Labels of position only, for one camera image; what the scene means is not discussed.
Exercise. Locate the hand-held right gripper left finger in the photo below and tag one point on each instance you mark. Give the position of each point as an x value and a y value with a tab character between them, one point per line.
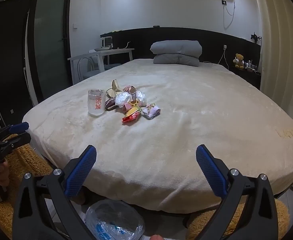
80	172

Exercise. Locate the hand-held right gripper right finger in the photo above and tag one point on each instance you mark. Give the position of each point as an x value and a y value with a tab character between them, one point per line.
211	172

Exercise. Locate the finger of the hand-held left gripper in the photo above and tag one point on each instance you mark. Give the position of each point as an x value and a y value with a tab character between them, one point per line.
16	140
19	127

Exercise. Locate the clear plastic garbage bag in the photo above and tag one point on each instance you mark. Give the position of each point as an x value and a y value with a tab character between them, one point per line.
114	220

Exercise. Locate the pink snack box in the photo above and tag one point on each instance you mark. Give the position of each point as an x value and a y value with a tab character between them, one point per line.
131	105
129	89

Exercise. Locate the white plastic bag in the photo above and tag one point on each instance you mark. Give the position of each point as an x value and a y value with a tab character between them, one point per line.
123	98
141	97

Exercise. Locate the beige paper bag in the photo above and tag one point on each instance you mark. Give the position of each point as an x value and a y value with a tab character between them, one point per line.
114	86

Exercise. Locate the person's left hand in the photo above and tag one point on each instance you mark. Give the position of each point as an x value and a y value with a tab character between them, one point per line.
2	176

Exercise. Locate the bed with beige blanket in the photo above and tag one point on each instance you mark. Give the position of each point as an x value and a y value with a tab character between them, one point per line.
186	120

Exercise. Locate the clear plastic cup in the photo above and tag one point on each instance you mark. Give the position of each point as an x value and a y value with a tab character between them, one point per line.
95	103

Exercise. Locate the black panel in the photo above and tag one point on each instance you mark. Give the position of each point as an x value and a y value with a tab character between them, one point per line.
9	55

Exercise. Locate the dark brown snack wrapper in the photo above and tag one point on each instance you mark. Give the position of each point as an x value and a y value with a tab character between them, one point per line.
110	104

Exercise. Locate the red snack wrapper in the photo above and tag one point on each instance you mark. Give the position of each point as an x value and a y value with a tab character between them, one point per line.
130	117

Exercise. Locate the purple snack wrapper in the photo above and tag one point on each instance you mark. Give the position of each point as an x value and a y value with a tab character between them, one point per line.
150	110

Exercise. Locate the dark frosted glass door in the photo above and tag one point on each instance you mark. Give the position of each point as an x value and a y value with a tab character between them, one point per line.
50	42

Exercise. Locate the transparent chair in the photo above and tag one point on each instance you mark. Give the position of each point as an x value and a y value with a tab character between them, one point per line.
86	65

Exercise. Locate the dark nightstand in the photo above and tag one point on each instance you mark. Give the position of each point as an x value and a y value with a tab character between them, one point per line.
249	77

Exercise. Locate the yellow teddy bear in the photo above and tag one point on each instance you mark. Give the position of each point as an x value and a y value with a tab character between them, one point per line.
239	60

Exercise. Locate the white desk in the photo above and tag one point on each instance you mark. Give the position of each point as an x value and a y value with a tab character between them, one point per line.
111	52

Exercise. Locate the white kettle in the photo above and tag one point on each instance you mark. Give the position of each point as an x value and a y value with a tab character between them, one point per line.
107	42

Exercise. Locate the stacked grey pillows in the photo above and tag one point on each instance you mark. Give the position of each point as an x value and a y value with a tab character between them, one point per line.
176	51

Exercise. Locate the small dark plant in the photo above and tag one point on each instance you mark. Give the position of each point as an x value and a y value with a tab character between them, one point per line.
256	38

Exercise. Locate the cream curtain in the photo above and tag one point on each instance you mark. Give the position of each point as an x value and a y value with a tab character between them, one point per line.
276	42

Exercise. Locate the black headboard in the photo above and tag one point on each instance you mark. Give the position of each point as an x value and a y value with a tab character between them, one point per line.
141	38

